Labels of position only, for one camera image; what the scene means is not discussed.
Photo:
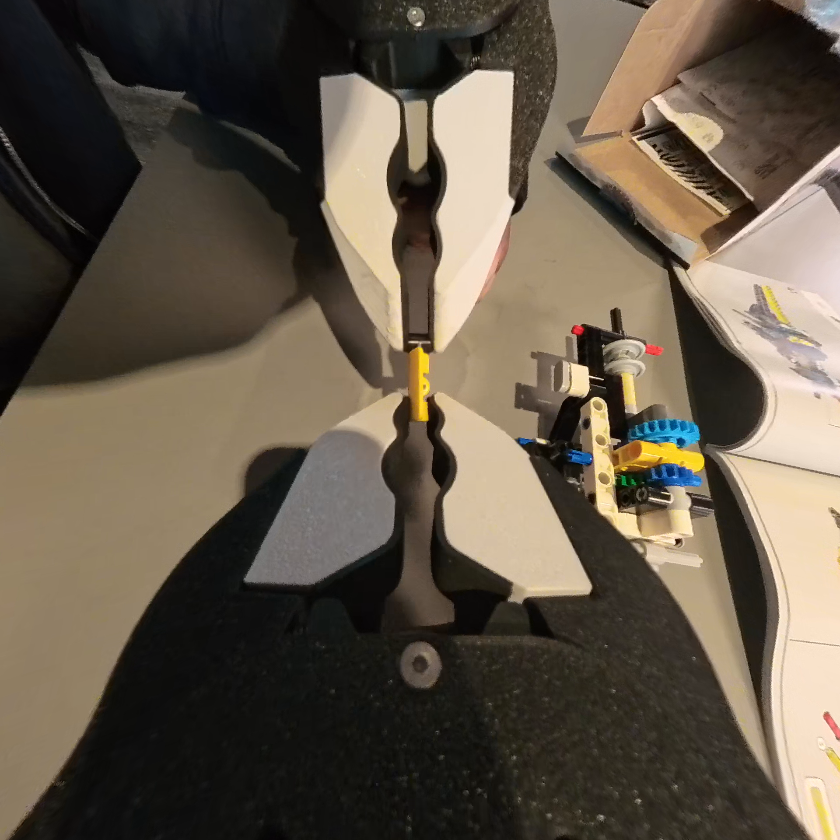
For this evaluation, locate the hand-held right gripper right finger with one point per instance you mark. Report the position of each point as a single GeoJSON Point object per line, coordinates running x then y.
{"type": "Point", "coordinates": [505, 518]}

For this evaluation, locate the lego instruction booklet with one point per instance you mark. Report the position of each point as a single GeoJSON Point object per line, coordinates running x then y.
{"type": "Point", "coordinates": [787, 525]}

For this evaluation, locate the small yellow lego piece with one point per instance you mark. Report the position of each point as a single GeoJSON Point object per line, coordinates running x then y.
{"type": "Point", "coordinates": [417, 387]}

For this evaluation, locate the cardboard lego box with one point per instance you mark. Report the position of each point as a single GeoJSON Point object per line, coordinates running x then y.
{"type": "Point", "coordinates": [623, 79]}

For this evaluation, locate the partly built lego model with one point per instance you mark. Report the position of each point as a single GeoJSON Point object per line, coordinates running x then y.
{"type": "Point", "coordinates": [656, 453]}

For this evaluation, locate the white paper bag yellow circle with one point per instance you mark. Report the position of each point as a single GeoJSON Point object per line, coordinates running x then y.
{"type": "Point", "coordinates": [689, 124]}

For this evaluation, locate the black lego pin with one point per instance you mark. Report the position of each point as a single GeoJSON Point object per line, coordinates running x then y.
{"type": "Point", "coordinates": [418, 341]}

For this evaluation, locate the person's left hand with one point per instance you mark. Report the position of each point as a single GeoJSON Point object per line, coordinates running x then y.
{"type": "Point", "coordinates": [500, 256]}

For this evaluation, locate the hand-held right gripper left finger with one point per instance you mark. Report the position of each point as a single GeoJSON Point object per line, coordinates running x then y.
{"type": "Point", "coordinates": [328, 518]}

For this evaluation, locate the black striped sheet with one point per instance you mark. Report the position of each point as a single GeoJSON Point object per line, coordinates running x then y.
{"type": "Point", "coordinates": [689, 174]}

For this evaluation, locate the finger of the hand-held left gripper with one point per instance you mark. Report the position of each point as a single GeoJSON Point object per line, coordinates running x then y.
{"type": "Point", "coordinates": [358, 197]}
{"type": "Point", "coordinates": [476, 197]}

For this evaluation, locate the person's dark jacket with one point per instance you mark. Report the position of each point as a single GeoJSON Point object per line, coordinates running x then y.
{"type": "Point", "coordinates": [52, 98]}

